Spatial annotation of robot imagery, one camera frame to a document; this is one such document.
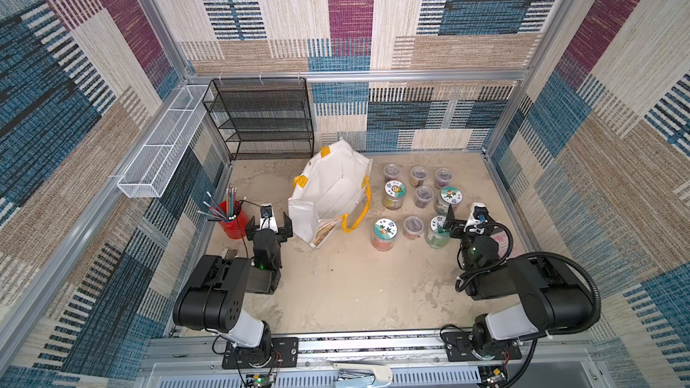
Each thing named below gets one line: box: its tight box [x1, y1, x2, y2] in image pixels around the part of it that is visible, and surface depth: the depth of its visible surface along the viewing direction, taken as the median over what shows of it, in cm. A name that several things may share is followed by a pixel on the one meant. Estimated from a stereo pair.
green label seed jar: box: [381, 179, 407, 211], surface depth 101 cm
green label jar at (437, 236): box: [425, 214, 451, 250], surface depth 91 cm
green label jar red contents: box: [371, 218, 399, 252], surface depth 90 cm
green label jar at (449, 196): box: [435, 185, 463, 217], surface depth 98 cm
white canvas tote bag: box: [287, 138, 373, 248], surface depth 96 cm
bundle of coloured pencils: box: [197, 184, 248, 222], surface depth 93 cm
